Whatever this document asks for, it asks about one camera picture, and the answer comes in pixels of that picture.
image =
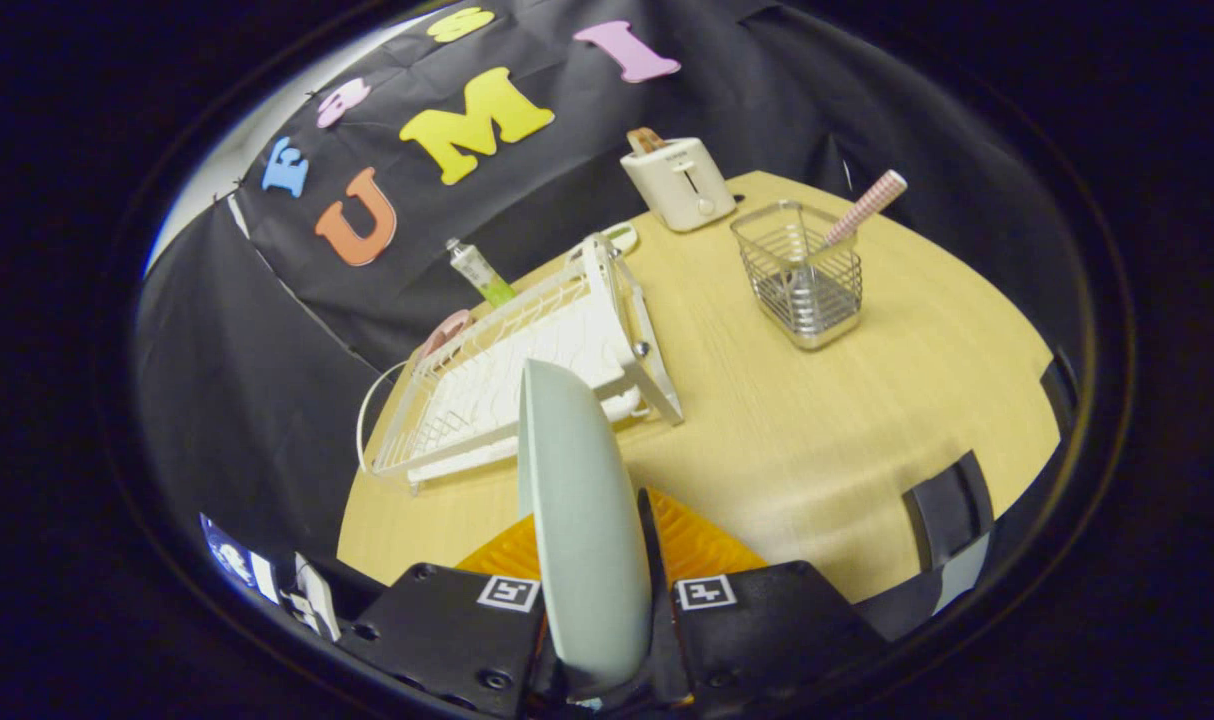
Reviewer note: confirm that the white side desk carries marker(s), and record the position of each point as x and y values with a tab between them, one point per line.
312	600

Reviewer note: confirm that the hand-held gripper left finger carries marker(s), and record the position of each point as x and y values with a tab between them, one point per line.
447	640

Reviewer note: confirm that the small pink plate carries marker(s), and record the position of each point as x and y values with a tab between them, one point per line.
450	330

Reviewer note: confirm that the pale green plate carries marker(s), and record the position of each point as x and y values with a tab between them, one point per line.
582	520

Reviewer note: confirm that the clear bottle with green liquid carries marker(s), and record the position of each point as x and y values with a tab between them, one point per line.
479	272

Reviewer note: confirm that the toast slice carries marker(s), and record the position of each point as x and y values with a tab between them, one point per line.
645	139

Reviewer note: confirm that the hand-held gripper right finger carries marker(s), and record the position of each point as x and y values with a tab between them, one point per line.
653	545

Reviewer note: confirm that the cream toaster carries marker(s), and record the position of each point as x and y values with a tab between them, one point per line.
682	185

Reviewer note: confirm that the white divided snack dish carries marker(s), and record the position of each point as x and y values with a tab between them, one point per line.
619	236

